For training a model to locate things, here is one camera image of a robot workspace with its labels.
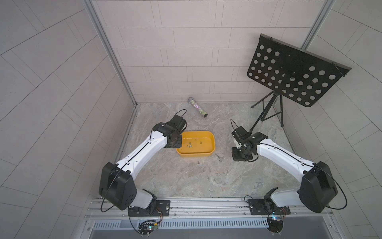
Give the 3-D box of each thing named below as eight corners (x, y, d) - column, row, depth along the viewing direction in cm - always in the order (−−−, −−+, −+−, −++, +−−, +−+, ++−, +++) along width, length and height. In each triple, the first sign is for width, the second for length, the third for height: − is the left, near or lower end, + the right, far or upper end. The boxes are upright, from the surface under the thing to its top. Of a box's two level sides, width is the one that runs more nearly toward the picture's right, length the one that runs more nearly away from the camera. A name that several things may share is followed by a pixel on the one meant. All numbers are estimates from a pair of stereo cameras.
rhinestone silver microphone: (204, 118, 110) (204, 115, 107) (187, 101, 121) (187, 98, 118) (208, 115, 112) (208, 112, 109) (191, 99, 122) (191, 96, 120)
